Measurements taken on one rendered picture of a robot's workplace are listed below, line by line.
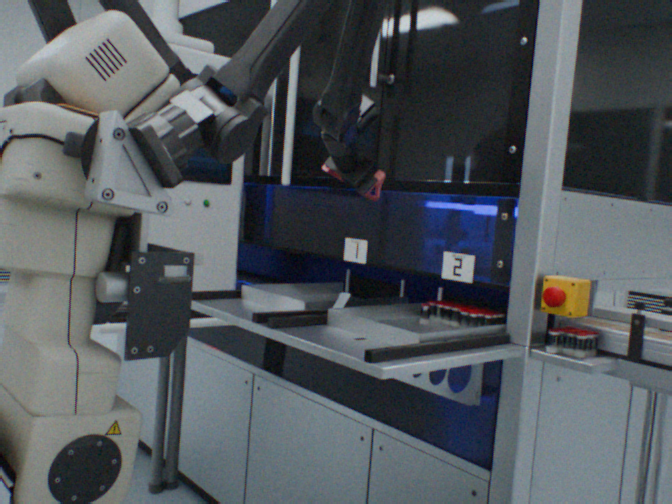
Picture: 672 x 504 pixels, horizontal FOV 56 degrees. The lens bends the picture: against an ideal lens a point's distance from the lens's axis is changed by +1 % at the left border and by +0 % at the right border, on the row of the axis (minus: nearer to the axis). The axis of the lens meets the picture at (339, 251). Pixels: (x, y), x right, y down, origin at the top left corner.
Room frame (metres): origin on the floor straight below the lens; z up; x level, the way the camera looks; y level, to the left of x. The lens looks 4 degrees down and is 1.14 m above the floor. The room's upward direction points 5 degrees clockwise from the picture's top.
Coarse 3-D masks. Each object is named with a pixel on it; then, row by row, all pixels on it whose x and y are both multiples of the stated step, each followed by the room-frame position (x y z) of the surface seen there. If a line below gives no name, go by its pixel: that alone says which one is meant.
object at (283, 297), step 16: (256, 288) 1.61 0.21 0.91; (272, 288) 1.64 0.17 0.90; (288, 288) 1.67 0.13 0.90; (304, 288) 1.71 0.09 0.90; (320, 288) 1.75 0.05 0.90; (336, 288) 1.79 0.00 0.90; (272, 304) 1.48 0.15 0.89; (288, 304) 1.43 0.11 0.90; (304, 304) 1.39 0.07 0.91; (320, 304) 1.42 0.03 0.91; (352, 304) 1.48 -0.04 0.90; (368, 304) 1.52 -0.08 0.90; (384, 304) 1.55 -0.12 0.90
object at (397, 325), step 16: (400, 304) 1.47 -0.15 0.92; (416, 304) 1.51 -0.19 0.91; (336, 320) 1.31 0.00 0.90; (352, 320) 1.27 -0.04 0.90; (368, 320) 1.23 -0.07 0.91; (384, 320) 1.42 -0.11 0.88; (400, 320) 1.44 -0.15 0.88; (416, 320) 1.46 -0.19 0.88; (368, 336) 1.23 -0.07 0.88; (384, 336) 1.20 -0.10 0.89; (400, 336) 1.17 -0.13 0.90; (416, 336) 1.14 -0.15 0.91; (432, 336) 1.16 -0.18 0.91; (448, 336) 1.19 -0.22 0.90; (464, 336) 1.22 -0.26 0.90
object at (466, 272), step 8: (448, 256) 1.42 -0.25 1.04; (456, 256) 1.41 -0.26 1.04; (464, 256) 1.39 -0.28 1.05; (472, 256) 1.37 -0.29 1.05; (448, 264) 1.42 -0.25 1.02; (456, 264) 1.40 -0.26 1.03; (464, 264) 1.39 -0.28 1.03; (472, 264) 1.37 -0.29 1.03; (448, 272) 1.42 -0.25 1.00; (456, 272) 1.40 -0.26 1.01; (464, 272) 1.39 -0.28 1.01; (472, 272) 1.37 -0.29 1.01; (456, 280) 1.40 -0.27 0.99; (464, 280) 1.38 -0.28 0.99; (472, 280) 1.37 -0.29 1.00
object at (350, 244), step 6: (348, 240) 1.68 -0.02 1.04; (354, 240) 1.66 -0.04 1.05; (360, 240) 1.64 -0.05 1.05; (348, 246) 1.68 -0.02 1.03; (354, 246) 1.66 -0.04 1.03; (360, 246) 1.64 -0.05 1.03; (366, 246) 1.63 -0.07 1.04; (348, 252) 1.68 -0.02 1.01; (354, 252) 1.66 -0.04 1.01; (360, 252) 1.64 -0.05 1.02; (348, 258) 1.67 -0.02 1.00; (354, 258) 1.66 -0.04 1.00; (360, 258) 1.64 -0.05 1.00
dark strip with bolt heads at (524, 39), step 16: (528, 0) 1.32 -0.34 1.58; (528, 16) 1.32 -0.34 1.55; (528, 32) 1.32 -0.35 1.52; (528, 48) 1.31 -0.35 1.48; (528, 64) 1.31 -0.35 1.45; (512, 80) 1.34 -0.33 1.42; (528, 80) 1.31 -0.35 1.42; (512, 96) 1.33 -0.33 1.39; (512, 112) 1.33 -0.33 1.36; (512, 128) 1.33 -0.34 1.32; (512, 144) 1.33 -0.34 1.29; (512, 160) 1.32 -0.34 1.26; (512, 176) 1.32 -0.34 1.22
